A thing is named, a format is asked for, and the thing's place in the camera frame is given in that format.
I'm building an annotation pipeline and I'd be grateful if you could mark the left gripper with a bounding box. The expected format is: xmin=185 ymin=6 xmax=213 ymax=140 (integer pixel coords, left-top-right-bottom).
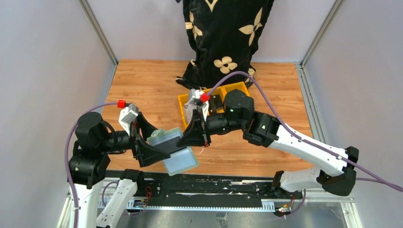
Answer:
xmin=99 ymin=111 xmax=171 ymax=164

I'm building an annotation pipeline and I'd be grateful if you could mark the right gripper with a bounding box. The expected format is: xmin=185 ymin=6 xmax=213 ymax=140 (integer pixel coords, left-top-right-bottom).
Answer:
xmin=177 ymin=106 xmax=245 ymax=147

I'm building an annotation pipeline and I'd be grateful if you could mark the black credit card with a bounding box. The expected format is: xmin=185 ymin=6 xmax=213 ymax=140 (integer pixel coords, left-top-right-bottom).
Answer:
xmin=154 ymin=136 xmax=186 ymax=154

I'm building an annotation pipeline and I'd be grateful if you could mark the green card holder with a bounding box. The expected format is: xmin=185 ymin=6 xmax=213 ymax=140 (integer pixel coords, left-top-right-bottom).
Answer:
xmin=146 ymin=127 xmax=199 ymax=176

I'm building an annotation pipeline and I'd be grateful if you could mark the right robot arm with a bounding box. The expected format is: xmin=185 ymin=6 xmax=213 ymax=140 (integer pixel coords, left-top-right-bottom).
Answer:
xmin=177 ymin=89 xmax=359 ymax=199

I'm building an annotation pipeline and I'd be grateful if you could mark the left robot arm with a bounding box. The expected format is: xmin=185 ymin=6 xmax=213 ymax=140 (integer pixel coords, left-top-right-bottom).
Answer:
xmin=67 ymin=108 xmax=170 ymax=228

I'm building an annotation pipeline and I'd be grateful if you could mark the silver cards stack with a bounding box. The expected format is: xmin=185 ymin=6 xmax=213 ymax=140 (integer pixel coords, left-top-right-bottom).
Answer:
xmin=183 ymin=103 xmax=196 ymax=124

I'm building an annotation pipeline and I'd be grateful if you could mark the black cards stack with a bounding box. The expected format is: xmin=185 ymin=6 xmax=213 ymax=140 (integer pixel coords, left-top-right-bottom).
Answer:
xmin=209 ymin=95 xmax=223 ymax=113

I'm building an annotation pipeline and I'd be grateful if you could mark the yellow three-compartment bin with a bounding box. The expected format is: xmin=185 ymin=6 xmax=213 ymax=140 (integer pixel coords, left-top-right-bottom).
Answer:
xmin=178 ymin=82 xmax=250 ymax=129

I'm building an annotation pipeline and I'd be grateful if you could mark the black floral blanket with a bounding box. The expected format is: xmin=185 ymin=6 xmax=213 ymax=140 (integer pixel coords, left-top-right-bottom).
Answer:
xmin=175 ymin=0 xmax=275 ymax=89

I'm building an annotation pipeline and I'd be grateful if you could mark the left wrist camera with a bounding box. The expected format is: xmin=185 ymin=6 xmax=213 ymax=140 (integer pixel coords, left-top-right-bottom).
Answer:
xmin=118 ymin=103 xmax=139 ymax=136

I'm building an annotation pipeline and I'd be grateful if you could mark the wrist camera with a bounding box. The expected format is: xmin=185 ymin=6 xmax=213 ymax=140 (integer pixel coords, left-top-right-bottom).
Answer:
xmin=118 ymin=103 xmax=139 ymax=136
xmin=187 ymin=89 xmax=210 ymax=121

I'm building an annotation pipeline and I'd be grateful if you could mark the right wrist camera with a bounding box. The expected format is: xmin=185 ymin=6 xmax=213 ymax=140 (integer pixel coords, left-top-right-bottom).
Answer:
xmin=187 ymin=89 xmax=210 ymax=121

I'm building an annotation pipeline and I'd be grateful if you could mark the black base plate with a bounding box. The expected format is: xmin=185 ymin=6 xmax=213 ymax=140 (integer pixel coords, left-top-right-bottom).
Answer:
xmin=134 ymin=172 xmax=303 ymax=209

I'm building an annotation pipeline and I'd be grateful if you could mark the aluminium frame rail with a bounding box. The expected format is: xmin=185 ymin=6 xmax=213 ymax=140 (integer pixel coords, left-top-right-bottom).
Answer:
xmin=67 ymin=176 xmax=355 ymax=212

